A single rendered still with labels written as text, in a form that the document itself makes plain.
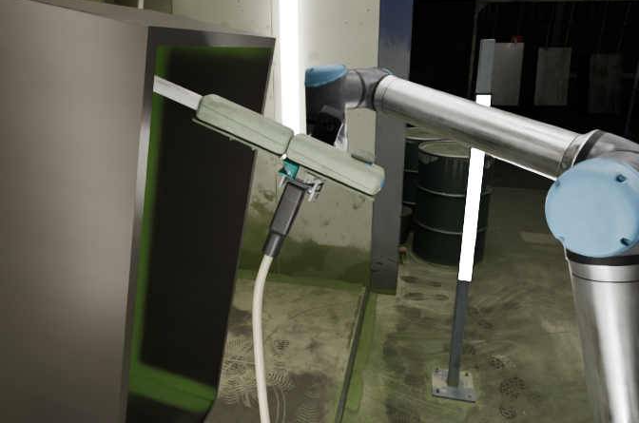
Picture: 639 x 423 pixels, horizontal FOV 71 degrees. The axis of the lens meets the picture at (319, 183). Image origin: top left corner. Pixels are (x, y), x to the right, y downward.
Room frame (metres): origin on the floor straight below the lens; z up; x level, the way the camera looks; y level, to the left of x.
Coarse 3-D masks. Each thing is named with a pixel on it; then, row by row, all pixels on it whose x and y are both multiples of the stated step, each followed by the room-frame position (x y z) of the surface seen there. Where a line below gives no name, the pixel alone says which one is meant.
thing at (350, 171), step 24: (168, 96) 0.72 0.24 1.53; (192, 96) 0.71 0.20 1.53; (216, 96) 0.72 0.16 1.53; (216, 120) 0.69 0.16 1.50; (240, 120) 0.68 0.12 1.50; (264, 120) 0.69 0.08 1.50; (264, 144) 0.68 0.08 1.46; (288, 144) 0.68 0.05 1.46; (312, 144) 0.67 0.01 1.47; (312, 168) 0.67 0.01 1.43; (336, 168) 0.66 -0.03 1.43; (360, 168) 0.65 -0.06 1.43; (288, 192) 0.68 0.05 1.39; (360, 192) 0.65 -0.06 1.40; (288, 216) 0.68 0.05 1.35
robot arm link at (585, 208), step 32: (608, 160) 0.57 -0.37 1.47; (576, 192) 0.55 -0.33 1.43; (608, 192) 0.52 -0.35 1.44; (576, 224) 0.54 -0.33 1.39; (608, 224) 0.51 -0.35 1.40; (576, 256) 0.55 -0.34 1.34; (608, 256) 0.51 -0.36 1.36; (576, 288) 0.55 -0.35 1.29; (608, 288) 0.51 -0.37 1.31; (608, 320) 0.51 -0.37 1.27; (608, 352) 0.50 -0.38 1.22; (608, 384) 0.50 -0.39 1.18; (608, 416) 0.49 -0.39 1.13
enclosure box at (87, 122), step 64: (0, 0) 0.65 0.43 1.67; (64, 0) 0.80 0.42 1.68; (0, 64) 0.66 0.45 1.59; (64, 64) 0.64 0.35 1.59; (128, 64) 0.62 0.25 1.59; (192, 64) 1.24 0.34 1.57; (256, 64) 1.21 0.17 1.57; (0, 128) 0.66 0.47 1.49; (64, 128) 0.64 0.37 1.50; (128, 128) 0.62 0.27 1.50; (192, 128) 1.25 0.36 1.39; (0, 192) 0.66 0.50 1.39; (64, 192) 0.64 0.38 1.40; (128, 192) 0.62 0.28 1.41; (192, 192) 1.25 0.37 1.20; (0, 256) 0.67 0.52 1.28; (64, 256) 0.65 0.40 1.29; (128, 256) 0.62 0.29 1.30; (192, 256) 1.25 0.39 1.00; (0, 320) 0.67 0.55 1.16; (64, 320) 0.65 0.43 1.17; (128, 320) 0.64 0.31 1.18; (192, 320) 1.25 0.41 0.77; (0, 384) 0.68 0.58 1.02; (64, 384) 0.65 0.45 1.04; (128, 384) 1.25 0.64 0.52; (192, 384) 1.26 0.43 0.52
